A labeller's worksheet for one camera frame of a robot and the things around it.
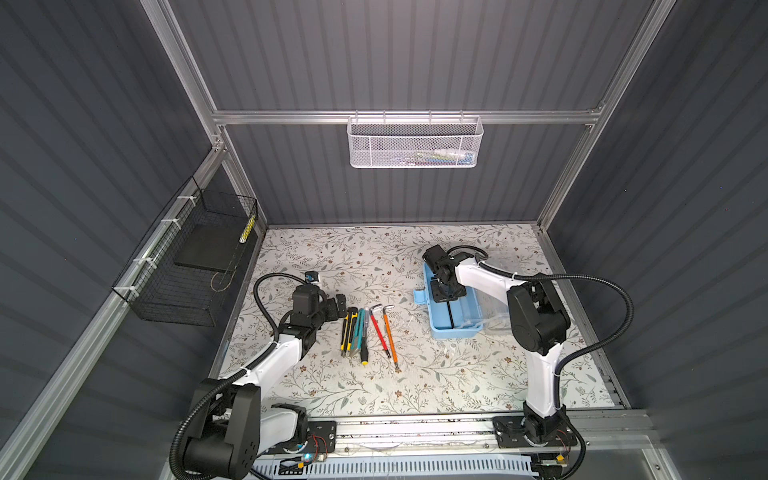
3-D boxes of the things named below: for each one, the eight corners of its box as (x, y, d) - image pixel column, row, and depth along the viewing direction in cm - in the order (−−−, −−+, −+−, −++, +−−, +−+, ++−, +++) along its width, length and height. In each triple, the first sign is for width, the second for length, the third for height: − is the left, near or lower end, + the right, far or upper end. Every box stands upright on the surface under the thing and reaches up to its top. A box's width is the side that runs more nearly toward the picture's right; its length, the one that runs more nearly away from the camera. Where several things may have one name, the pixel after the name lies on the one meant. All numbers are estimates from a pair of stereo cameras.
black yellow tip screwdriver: (359, 365, 87) (359, 363, 86) (363, 310, 99) (363, 307, 97) (368, 365, 87) (367, 363, 86) (371, 310, 99) (370, 307, 97)
